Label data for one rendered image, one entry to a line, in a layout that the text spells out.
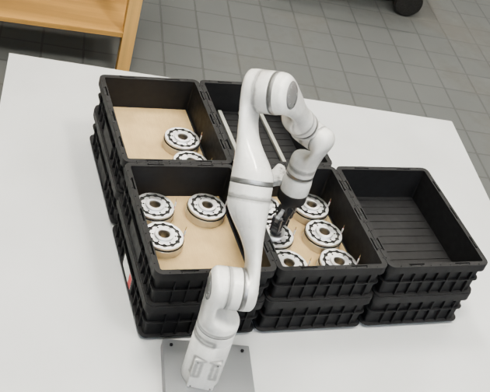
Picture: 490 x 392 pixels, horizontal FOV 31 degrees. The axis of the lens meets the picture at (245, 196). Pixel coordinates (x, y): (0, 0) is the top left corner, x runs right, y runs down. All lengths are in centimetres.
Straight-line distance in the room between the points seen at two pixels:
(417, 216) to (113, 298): 92
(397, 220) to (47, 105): 112
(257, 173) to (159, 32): 302
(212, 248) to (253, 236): 42
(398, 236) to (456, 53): 318
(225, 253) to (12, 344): 56
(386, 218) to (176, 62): 224
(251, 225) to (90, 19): 258
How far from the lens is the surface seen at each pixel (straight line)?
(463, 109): 506
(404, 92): 498
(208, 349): 199
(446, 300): 246
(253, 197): 185
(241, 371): 215
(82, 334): 218
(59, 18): 428
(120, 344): 217
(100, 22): 430
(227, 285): 187
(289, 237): 233
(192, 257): 223
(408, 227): 258
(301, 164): 218
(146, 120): 265
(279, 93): 183
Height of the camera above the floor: 233
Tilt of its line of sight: 37 degrees down
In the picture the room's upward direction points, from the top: 18 degrees clockwise
